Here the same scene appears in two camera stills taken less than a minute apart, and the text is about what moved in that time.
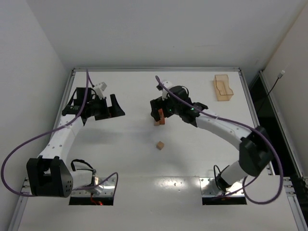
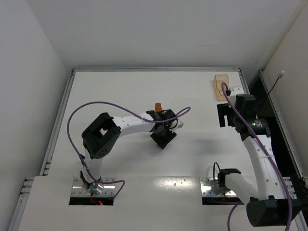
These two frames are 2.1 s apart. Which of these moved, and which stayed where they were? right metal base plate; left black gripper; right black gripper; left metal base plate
Moved: left black gripper; right black gripper
Stayed: right metal base plate; left metal base plate
